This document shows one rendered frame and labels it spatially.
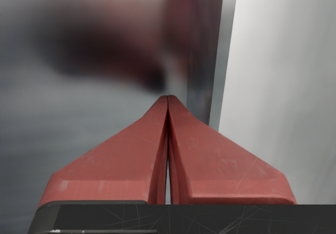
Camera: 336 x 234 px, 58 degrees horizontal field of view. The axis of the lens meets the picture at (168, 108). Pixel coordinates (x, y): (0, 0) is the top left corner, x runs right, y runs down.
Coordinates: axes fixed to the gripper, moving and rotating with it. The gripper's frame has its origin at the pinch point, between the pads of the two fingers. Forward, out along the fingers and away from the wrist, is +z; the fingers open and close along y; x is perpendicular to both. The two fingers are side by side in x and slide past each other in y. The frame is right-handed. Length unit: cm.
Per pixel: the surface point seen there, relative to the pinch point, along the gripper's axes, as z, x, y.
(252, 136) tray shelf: 3.0, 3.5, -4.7
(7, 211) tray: 0.3, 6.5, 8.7
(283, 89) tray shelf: 3.2, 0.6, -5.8
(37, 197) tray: 0.6, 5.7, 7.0
